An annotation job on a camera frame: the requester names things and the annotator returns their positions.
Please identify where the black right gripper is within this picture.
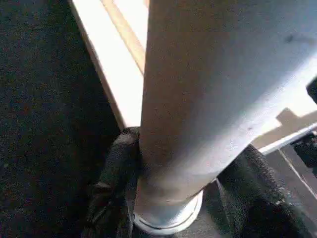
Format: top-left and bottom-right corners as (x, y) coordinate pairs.
(292, 76), (317, 172)

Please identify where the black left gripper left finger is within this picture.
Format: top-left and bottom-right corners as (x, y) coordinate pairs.
(83, 126), (143, 238)

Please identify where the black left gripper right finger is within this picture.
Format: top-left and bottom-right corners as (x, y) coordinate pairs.
(210, 145), (313, 238)

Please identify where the white plastic table leg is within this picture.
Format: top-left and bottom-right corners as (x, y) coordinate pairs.
(137, 0), (317, 221)

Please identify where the white plastic table top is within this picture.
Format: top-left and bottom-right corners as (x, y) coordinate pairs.
(70, 0), (317, 236)

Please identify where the black work mat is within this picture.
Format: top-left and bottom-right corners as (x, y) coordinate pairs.
(0, 0), (317, 238)

